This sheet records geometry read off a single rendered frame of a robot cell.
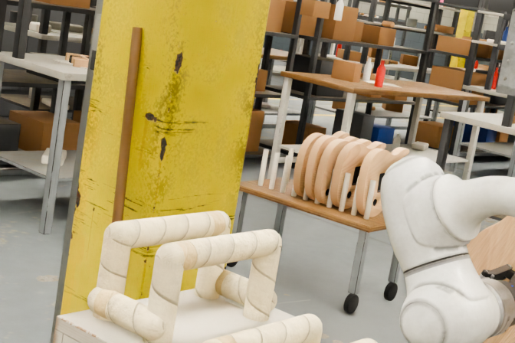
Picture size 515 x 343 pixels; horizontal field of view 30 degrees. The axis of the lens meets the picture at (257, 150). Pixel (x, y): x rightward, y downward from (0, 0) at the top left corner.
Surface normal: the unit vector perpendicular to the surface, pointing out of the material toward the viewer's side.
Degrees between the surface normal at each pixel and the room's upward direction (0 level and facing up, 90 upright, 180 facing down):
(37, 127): 90
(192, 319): 0
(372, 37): 90
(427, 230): 95
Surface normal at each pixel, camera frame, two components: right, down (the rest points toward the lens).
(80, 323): 0.16, -0.97
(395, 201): -0.73, -0.05
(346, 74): -0.58, 0.04
